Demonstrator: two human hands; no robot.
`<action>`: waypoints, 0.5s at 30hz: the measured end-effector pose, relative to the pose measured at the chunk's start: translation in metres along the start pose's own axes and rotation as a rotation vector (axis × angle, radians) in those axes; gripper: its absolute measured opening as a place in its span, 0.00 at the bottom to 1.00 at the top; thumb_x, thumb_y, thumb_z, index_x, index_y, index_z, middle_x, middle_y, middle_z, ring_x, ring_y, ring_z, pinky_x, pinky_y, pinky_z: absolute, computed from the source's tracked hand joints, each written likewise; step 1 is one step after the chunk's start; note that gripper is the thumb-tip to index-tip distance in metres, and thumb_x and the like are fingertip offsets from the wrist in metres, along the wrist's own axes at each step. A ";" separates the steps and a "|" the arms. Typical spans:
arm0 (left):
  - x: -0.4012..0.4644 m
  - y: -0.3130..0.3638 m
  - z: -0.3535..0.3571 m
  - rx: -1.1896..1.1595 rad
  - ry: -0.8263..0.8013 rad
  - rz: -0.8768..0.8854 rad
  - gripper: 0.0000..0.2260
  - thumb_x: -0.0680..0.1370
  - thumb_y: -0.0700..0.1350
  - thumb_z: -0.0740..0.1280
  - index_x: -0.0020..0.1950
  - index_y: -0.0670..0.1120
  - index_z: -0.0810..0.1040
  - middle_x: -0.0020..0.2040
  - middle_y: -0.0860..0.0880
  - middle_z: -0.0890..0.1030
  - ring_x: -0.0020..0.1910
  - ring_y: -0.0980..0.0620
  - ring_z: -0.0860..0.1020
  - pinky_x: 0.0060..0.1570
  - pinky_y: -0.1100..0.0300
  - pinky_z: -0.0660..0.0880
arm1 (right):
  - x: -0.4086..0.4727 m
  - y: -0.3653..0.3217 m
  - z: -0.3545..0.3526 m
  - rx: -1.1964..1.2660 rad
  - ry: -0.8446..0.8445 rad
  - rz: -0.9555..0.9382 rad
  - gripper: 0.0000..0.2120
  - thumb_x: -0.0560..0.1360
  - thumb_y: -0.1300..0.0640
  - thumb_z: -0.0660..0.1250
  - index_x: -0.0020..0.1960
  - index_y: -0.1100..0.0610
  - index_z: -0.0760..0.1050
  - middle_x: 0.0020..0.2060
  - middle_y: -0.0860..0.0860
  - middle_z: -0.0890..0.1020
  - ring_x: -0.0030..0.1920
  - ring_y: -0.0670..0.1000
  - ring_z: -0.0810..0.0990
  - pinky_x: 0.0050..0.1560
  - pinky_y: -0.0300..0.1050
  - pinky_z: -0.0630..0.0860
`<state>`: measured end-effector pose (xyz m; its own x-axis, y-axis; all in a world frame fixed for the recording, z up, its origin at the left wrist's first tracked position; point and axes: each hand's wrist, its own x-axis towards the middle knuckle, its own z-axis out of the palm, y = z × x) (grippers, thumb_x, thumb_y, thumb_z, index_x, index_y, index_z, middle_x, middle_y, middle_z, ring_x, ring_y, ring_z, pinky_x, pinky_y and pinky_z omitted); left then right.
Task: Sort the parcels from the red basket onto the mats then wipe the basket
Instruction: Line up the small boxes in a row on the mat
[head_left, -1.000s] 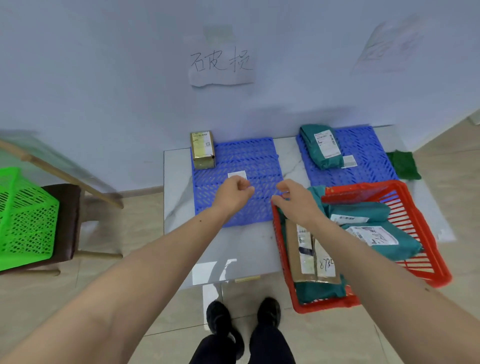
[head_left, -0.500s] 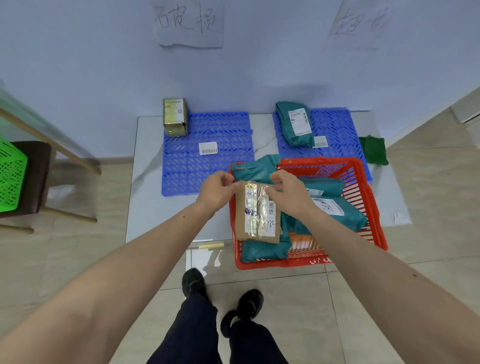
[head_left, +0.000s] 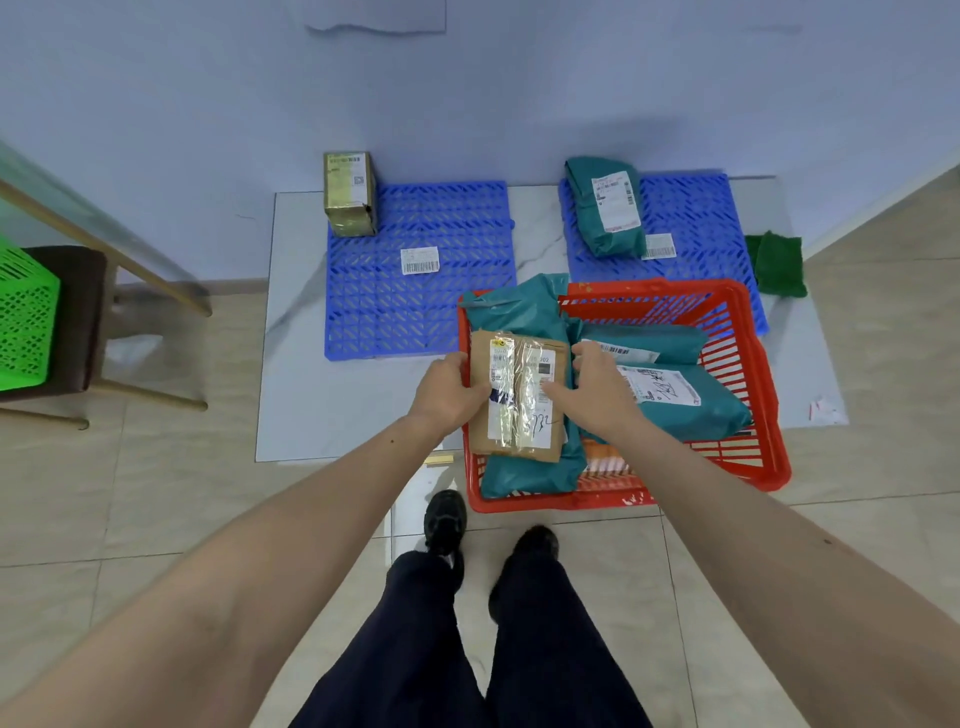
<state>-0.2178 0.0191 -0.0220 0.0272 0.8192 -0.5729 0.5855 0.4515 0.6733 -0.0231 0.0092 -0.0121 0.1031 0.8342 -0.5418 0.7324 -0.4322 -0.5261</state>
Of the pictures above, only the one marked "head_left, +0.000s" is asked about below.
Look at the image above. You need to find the person's left hand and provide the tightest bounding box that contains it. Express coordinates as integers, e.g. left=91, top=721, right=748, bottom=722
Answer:
left=407, top=352, right=493, bottom=440

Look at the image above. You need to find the person's right hand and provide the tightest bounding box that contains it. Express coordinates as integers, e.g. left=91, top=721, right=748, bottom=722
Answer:
left=541, top=341, right=646, bottom=448

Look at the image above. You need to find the taped brown cardboard box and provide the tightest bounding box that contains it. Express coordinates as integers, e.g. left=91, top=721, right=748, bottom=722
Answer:
left=467, top=329, right=579, bottom=465

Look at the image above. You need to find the blue plastic pallet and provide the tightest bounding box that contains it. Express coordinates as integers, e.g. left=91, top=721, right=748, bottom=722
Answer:
left=323, top=180, right=519, bottom=363
left=558, top=172, right=770, bottom=337

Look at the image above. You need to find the handwritten label teal mailer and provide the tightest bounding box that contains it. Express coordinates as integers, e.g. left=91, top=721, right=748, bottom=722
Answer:
left=577, top=362, right=754, bottom=444

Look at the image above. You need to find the long teal mailer bag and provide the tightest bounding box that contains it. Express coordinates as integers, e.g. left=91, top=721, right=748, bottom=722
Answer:
left=458, top=273, right=590, bottom=502

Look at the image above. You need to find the red plastic basket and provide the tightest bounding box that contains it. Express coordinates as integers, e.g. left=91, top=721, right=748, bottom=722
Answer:
left=457, top=278, right=793, bottom=515

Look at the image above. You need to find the yellow label cardboard box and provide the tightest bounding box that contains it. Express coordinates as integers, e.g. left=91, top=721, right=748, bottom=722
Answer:
left=323, top=151, right=379, bottom=238

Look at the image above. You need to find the person's right forearm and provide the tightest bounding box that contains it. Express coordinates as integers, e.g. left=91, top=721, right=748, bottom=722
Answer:
left=611, top=419, right=960, bottom=728

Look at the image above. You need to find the person's left forearm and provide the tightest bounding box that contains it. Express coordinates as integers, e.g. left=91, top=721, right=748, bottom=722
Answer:
left=0, top=412, right=451, bottom=728

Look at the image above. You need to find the person's black left shoe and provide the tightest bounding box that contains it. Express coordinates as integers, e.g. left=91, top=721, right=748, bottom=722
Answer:
left=422, top=488, right=470, bottom=594

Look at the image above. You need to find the person's black shoe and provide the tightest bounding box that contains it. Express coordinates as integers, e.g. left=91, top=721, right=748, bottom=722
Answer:
left=488, top=524, right=561, bottom=624
left=422, top=488, right=470, bottom=594

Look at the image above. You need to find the person's black right shoe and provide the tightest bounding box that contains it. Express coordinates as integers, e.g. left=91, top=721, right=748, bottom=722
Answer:
left=488, top=524, right=561, bottom=624

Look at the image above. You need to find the person's right leg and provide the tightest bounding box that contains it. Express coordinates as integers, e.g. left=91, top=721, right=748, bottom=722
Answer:
left=483, top=554, right=654, bottom=728

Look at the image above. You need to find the person's leg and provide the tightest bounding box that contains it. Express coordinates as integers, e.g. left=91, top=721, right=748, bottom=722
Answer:
left=483, top=554, right=654, bottom=728
left=288, top=551, right=489, bottom=728

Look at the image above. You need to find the person's left leg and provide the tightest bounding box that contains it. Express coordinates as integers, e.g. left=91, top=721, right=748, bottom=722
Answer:
left=288, top=551, right=489, bottom=728

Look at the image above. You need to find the green plastic basket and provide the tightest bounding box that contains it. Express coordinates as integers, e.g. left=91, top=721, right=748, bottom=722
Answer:
left=0, top=238, right=61, bottom=393

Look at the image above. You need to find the green cloth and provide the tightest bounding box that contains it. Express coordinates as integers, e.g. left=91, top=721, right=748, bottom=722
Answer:
left=743, top=231, right=809, bottom=299

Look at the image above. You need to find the wooden chair dark seat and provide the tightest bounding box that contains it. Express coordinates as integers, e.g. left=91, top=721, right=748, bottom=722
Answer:
left=0, top=179, right=214, bottom=433

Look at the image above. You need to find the torn-edge paper wall sign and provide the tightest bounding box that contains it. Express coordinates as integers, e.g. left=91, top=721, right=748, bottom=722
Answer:
left=288, top=0, right=448, bottom=35

